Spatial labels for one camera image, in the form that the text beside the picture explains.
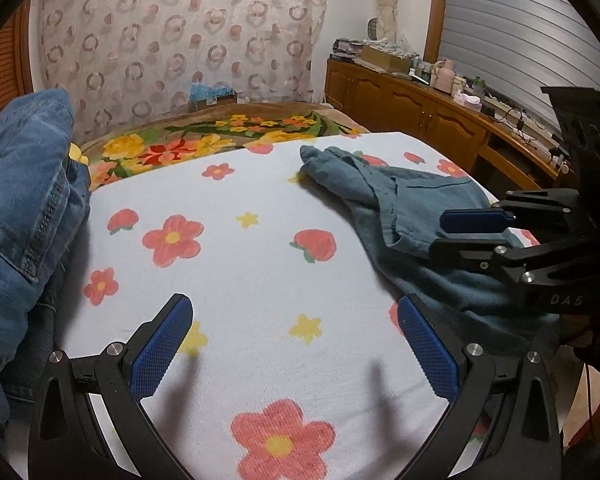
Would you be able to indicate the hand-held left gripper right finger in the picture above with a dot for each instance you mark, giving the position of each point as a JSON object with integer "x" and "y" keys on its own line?
{"x": 430, "y": 350}

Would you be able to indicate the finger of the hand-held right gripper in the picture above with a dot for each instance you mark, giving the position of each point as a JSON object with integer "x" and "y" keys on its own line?
{"x": 472, "y": 220}
{"x": 460, "y": 252}

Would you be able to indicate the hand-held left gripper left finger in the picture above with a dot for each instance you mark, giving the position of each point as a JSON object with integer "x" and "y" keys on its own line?
{"x": 160, "y": 350}

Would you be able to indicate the teal pants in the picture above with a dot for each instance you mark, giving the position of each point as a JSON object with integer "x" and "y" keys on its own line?
{"x": 420, "y": 195}

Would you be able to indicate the white flower strawberry bed sheet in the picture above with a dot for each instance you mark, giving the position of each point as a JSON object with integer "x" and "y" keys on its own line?
{"x": 260, "y": 280}

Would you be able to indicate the wooden sideboard cabinet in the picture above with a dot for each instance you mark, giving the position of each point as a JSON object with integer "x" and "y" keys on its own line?
{"x": 410, "y": 105}

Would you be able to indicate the pink thermos jug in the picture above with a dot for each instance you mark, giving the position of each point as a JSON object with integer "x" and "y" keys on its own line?
{"x": 444, "y": 77}

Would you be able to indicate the open cardboard box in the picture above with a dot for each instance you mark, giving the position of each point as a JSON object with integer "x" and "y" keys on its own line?
{"x": 385, "y": 57}

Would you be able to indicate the brown floral blanket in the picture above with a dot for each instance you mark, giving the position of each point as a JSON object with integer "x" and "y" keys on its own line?
{"x": 190, "y": 147}

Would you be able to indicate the yellow plush toy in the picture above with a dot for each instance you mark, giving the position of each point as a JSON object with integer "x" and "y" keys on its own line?
{"x": 78, "y": 155}

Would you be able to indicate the blue denim jeans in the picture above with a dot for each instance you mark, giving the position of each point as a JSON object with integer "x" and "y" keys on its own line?
{"x": 25, "y": 185}

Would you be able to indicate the tied beige curtain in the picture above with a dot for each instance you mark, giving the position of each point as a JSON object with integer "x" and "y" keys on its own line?
{"x": 387, "y": 0}

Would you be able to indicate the small blue box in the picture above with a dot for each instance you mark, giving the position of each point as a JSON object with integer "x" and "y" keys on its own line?
{"x": 210, "y": 96}

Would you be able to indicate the wooden slatted wardrobe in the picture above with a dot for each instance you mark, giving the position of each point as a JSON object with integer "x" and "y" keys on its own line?
{"x": 5, "y": 70}

